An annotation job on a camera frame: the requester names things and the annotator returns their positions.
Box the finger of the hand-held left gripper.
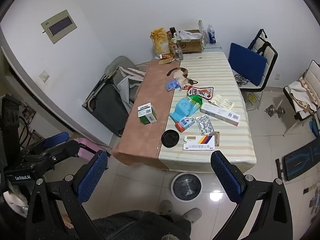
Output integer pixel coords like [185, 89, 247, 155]
[21, 132, 70, 157]
[24, 140, 80, 172]

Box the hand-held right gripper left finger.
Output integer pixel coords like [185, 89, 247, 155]
[25, 150, 109, 240]

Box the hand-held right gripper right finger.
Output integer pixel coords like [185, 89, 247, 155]
[210, 150, 295, 240]

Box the white bin with black liner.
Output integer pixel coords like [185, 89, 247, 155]
[171, 172, 202, 202]

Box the white box with colour stripes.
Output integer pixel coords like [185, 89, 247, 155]
[184, 135, 216, 151]

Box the silver blister pack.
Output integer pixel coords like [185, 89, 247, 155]
[195, 115, 215, 135]

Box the long white box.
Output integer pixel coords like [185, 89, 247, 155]
[200, 102, 241, 127]

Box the small red white packet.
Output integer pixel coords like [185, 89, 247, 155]
[174, 116, 195, 132]

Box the black round lid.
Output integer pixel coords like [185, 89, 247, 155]
[161, 130, 179, 148]

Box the cream paper box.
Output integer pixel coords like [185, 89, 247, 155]
[209, 94, 235, 110]

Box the green plastic bag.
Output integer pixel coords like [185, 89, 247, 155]
[187, 95, 203, 105]

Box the green and white box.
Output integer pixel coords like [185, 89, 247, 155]
[137, 102, 157, 125]

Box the red snack packet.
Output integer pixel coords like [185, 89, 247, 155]
[187, 86, 214, 99]

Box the metal rack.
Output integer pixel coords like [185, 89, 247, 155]
[17, 102, 38, 151]

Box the pink suitcase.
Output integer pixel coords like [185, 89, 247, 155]
[75, 137, 112, 164]

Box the striped cream tablecloth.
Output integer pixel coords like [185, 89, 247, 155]
[157, 52, 258, 173]

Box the grey slipper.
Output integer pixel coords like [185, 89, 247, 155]
[182, 208, 202, 223]
[158, 200, 173, 215]

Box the black folding chair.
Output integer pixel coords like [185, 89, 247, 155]
[82, 56, 146, 137]

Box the brown tablecloth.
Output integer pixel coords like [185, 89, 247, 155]
[112, 58, 187, 166]

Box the person's dark fleece clothing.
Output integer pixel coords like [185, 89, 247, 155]
[91, 210, 192, 240]

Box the white slatted object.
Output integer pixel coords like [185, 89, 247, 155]
[0, 189, 29, 217]

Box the black exercise board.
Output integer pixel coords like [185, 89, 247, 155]
[275, 138, 320, 182]

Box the metal dumbbell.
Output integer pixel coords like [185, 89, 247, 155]
[265, 105, 286, 117]

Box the white cloth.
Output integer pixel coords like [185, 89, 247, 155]
[117, 66, 146, 108]

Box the blue slipper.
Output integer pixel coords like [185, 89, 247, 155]
[309, 120, 320, 138]

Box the blue plastic packet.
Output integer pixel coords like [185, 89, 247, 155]
[165, 79, 182, 91]

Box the cream brown patterned cloth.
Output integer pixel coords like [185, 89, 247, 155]
[287, 76, 318, 113]

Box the cat-shaped mat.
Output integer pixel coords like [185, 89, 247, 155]
[167, 67, 198, 90]

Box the blue board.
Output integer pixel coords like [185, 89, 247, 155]
[228, 42, 268, 86]

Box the chair with blue board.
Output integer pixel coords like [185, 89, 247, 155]
[234, 29, 278, 111]

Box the clear bottle with pump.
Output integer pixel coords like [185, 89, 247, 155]
[172, 37, 184, 61]

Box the cardboard box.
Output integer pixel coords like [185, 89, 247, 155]
[179, 29, 203, 53]

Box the yellow snack bag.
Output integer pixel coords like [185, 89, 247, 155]
[150, 27, 168, 54]

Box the blue label water bottle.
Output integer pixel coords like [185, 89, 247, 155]
[207, 24, 217, 45]

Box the tall clear glass bottle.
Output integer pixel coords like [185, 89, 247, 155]
[199, 20, 208, 46]

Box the white plastic bag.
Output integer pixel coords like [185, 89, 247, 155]
[179, 30, 202, 41]

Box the metal chain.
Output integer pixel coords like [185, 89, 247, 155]
[234, 74, 250, 87]

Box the beige wall panel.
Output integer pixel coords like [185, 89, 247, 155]
[41, 9, 77, 45]

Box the black frame cream chair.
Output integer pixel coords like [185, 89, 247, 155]
[283, 60, 320, 137]

